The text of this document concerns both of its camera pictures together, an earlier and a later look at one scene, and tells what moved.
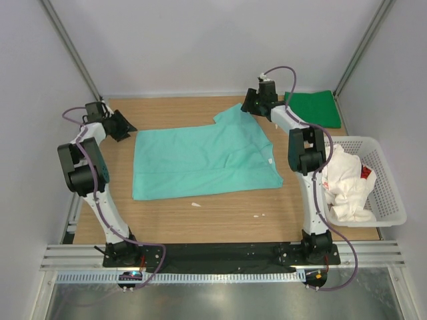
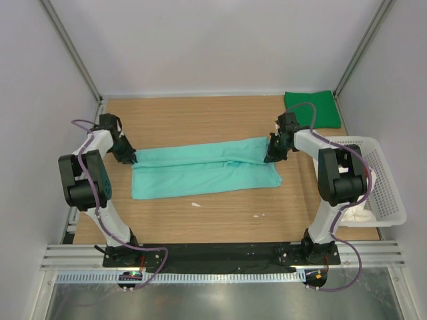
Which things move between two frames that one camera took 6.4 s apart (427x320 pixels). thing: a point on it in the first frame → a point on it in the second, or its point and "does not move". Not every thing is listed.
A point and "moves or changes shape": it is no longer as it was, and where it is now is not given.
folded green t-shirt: (319, 109) does not move
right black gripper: (250, 102) → (277, 145)
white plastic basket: (385, 199) does not move
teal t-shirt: (233, 154) moves or changes shape
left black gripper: (119, 125) → (123, 151)
